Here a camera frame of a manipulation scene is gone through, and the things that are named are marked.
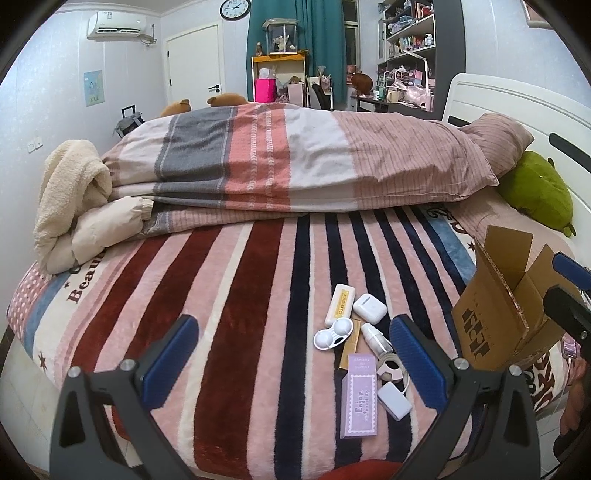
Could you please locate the white headboard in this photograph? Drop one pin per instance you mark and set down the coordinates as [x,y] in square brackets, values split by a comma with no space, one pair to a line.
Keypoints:
[498,97]

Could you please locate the window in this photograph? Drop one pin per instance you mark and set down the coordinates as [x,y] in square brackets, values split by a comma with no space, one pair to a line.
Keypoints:
[351,37]

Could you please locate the white power adapter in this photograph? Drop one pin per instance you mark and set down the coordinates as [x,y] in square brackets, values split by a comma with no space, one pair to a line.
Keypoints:
[395,401]

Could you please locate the brown round plush toy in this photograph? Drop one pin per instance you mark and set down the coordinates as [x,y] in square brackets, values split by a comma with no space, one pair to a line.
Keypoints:
[362,83]

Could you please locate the person's right forearm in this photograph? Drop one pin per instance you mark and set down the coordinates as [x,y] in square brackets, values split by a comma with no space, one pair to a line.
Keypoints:
[579,397]

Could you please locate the glass display case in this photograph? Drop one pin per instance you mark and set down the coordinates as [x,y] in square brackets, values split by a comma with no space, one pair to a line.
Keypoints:
[280,37]

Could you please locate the beige puffer jacket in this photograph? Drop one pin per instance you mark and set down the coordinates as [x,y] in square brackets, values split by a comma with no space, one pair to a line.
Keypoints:
[106,226]

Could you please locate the teal curtain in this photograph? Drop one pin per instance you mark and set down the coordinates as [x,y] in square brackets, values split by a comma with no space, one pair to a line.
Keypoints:
[318,37]

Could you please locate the blue wall poster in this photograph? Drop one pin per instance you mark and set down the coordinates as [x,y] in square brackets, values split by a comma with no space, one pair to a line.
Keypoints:
[93,87]

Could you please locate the gold box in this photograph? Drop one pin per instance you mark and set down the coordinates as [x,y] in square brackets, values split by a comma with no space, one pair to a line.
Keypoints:
[349,356]

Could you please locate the round wall clock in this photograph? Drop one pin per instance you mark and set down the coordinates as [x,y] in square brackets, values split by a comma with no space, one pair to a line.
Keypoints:
[235,8]

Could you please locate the brown teddy bear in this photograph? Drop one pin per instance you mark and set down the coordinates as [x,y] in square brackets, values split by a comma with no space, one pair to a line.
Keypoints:
[175,108]
[228,100]

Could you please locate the dark desk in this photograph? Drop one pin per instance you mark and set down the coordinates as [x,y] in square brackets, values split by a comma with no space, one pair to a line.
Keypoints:
[369,104]

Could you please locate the yellow shelf unit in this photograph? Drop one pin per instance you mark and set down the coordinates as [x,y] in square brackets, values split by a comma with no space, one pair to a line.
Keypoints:
[277,59]

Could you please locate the pink grey striped quilt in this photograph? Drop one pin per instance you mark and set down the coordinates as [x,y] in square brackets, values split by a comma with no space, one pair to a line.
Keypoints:
[286,157]

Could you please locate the brown cardboard box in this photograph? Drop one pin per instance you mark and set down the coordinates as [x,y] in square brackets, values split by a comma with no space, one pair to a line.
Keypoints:
[489,318]

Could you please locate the striped plush blanket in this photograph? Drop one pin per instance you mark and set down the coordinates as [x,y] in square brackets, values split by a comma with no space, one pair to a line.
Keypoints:
[231,314]

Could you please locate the cream fleece blanket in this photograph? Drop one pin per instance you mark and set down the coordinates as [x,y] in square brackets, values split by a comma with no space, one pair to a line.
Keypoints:
[64,184]

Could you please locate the green plush toy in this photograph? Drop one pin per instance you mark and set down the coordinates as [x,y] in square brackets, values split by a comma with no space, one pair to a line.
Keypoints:
[535,194]

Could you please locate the grey suitcase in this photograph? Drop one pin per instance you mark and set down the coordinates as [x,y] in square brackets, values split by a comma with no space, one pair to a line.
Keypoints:
[128,123]

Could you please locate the white contact lens case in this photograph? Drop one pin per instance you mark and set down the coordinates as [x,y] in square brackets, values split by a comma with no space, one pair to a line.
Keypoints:
[333,334]

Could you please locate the pink bed sheet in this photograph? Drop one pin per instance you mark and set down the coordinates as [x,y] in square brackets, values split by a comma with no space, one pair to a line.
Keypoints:
[480,217]

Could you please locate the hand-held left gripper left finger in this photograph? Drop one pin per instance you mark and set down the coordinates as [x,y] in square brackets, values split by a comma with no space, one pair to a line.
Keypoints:
[171,355]

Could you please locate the pink striped pillow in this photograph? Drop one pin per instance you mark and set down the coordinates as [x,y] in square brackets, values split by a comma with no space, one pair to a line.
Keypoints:
[501,138]

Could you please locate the cluttered bookshelf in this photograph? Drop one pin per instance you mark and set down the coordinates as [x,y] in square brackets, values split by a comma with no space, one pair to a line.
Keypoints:
[408,41]

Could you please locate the pink gift bag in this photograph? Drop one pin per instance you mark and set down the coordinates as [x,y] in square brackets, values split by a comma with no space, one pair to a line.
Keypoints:
[264,91]

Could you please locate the white wall socket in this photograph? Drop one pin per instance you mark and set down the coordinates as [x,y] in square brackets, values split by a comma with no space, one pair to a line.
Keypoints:
[34,144]

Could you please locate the white case with yellow label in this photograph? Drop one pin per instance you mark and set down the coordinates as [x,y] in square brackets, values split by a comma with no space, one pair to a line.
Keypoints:
[339,304]

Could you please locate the purple box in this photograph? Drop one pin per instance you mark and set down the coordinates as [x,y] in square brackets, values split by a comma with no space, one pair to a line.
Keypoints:
[360,401]

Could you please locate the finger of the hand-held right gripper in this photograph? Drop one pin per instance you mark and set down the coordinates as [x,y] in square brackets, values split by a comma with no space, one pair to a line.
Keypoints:
[568,309]
[565,266]

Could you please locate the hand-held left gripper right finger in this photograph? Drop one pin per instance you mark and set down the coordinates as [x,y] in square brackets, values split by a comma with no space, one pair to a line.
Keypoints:
[415,364]

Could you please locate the white door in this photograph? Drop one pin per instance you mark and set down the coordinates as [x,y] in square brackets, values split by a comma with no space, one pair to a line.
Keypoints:
[194,64]

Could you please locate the white earbud case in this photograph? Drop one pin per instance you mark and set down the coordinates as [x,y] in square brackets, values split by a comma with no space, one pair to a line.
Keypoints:
[370,307]

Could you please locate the white chair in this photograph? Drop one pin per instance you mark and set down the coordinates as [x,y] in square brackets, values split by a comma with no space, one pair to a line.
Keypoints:
[318,94]

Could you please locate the small white bottle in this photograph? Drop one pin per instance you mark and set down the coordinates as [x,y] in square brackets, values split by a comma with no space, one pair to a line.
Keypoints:
[375,339]

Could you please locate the white air conditioner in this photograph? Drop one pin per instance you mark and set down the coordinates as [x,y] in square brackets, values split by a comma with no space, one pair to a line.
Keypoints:
[115,25]

